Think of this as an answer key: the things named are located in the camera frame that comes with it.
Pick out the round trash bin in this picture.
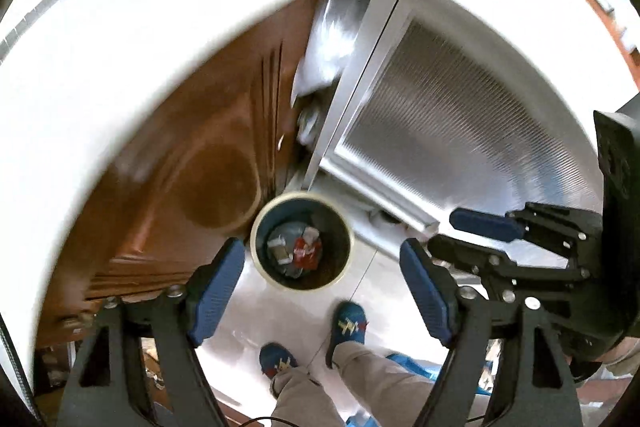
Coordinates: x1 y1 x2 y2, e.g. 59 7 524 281
248 192 354 291

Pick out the person right hand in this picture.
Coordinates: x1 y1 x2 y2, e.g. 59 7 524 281
598 337 640 364

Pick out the silver ribbed cabinet door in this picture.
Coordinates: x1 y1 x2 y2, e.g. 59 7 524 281
303 0 602 230

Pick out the right beige trouser leg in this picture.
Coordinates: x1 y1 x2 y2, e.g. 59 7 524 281
332 341 435 427

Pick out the beige trouser leg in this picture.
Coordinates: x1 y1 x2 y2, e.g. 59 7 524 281
270 367 345 427
332 341 435 427

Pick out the right blue slipper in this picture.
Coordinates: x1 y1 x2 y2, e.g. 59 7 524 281
326 300 368 369

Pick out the blue slipper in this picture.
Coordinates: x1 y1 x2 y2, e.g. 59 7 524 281
326 300 368 369
259 343 298 381

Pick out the left blue slipper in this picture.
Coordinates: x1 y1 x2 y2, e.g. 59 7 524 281
259 343 298 381

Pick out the left beige trouser leg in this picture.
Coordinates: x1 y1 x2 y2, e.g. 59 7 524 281
270 367 345 427

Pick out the brown wooden cabinet door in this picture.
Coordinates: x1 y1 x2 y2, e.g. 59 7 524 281
36 0 320 348

